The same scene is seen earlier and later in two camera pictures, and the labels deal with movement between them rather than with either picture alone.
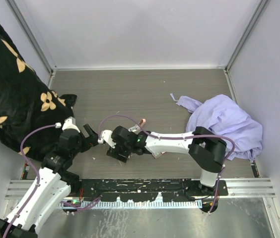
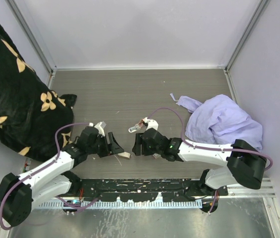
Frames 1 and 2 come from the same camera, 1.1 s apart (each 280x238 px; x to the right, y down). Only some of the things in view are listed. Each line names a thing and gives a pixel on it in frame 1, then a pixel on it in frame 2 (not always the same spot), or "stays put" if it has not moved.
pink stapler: [137, 127] stays put
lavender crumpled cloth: [223, 116] stays put
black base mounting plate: [144, 190] stays put
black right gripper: [115, 152] → [137, 148]
